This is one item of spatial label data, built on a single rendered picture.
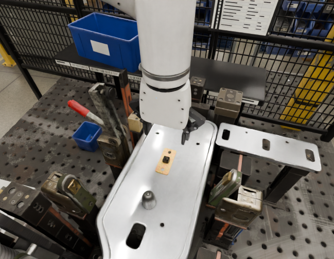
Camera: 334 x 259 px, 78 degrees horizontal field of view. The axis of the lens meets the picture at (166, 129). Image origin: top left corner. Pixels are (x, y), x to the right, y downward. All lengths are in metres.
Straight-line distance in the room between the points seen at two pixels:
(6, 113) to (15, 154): 1.56
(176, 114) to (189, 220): 0.25
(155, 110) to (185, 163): 0.23
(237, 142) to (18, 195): 0.55
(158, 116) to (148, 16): 0.19
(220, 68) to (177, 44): 0.60
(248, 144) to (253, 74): 0.34
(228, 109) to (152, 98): 0.37
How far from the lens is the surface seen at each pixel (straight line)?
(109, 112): 0.53
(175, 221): 0.51
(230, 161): 0.64
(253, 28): 0.90
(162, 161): 0.58
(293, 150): 0.71
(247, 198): 0.52
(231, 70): 0.90
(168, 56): 0.32
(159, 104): 0.39
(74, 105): 0.58
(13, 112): 2.70
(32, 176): 1.07
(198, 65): 0.91
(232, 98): 0.71
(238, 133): 0.68
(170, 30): 0.30
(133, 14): 0.41
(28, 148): 1.18
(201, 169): 0.58
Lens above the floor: 1.49
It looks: 48 degrees down
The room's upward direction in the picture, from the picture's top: straight up
